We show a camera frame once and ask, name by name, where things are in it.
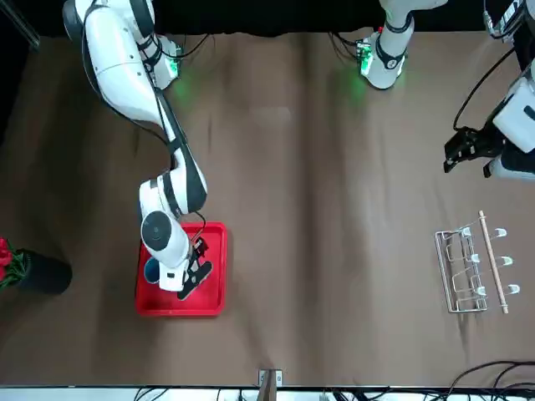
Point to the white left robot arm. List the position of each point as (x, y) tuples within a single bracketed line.
[(388, 58)]

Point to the black left wrist camera bracket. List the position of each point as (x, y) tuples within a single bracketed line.
[(488, 169)]

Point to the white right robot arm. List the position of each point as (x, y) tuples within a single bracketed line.
[(121, 71)]

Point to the red plastic tray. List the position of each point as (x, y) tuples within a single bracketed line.
[(209, 303)]

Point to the black right wrist camera bracket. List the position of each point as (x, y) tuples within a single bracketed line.
[(196, 280)]

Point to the aluminium frame post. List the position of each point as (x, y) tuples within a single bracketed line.
[(505, 18), (269, 378)]

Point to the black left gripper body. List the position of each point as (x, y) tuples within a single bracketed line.
[(489, 144)]

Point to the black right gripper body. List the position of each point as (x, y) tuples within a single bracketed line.
[(200, 246)]

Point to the red artificial flowers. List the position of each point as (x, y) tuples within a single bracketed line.
[(5, 255)]

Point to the black cylindrical vase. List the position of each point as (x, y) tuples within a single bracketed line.
[(46, 273)]

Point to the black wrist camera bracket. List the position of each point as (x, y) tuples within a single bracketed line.
[(196, 280), (488, 169)]

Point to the blue cup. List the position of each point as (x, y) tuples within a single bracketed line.
[(151, 269)]

